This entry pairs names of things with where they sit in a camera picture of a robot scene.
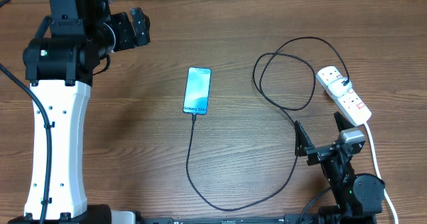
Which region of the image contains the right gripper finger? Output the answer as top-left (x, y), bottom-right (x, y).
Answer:
top-left (334, 111), bottom-right (354, 132)
top-left (294, 121), bottom-right (314, 156)

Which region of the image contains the black USB-C charging cable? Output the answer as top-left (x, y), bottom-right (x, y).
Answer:
top-left (185, 36), bottom-right (351, 213)

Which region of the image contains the blue Samsung Galaxy smartphone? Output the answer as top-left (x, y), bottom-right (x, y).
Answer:
top-left (183, 67), bottom-right (211, 115)

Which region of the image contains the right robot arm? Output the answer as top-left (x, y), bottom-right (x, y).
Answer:
top-left (294, 112), bottom-right (385, 223)

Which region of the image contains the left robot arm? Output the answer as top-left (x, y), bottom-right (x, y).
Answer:
top-left (14, 0), bottom-right (150, 224)

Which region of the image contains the white charger plug adapter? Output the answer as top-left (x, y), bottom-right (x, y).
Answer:
top-left (328, 77), bottom-right (352, 99)

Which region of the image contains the white power strip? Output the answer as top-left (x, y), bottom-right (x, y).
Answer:
top-left (316, 66), bottom-right (372, 127)

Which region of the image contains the white power strip cord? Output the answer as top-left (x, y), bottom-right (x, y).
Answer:
top-left (362, 121), bottom-right (400, 224)

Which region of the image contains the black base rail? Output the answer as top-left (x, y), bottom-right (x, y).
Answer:
top-left (133, 213), bottom-right (378, 224)

